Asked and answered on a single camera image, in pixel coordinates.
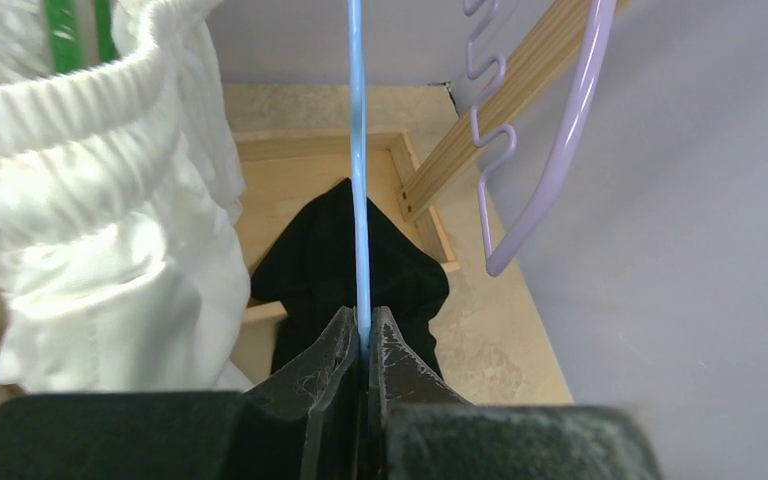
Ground wooden clothes rack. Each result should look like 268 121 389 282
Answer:
231 0 634 326

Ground light blue hanger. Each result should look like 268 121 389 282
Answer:
347 0 372 350

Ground black shorts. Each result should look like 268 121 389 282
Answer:
251 180 450 372

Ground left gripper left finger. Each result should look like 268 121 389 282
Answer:
0 308 359 479

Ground lilac plastic hanger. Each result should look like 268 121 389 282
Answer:
452 1 628 276

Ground green hanger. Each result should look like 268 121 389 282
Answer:
42 0 118 74

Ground white shorts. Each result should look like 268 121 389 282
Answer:
0 1 252 393

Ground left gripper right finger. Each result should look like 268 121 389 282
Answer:
365 307 662 479

